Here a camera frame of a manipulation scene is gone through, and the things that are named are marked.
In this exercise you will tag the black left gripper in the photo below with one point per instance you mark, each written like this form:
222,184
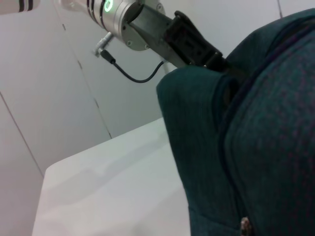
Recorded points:
172,39

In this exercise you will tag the dark teal fabric lunch bag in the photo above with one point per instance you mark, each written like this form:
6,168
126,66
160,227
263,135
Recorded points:
246,147

